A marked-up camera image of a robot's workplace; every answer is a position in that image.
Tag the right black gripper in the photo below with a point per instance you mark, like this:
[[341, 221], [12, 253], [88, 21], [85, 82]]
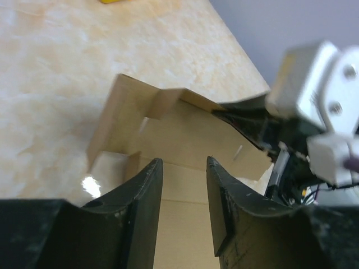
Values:
[[284, 140]]

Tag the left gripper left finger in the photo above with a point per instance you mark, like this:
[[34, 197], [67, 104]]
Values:
[[116, 230]]

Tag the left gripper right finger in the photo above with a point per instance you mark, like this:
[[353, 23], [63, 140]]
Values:
[[252, 231]]

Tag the brown cardboard paper box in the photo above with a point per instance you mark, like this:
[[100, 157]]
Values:
[[144, 122]]

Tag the yellow plastic bin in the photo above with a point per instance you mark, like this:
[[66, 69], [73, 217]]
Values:
[[110, 1]]

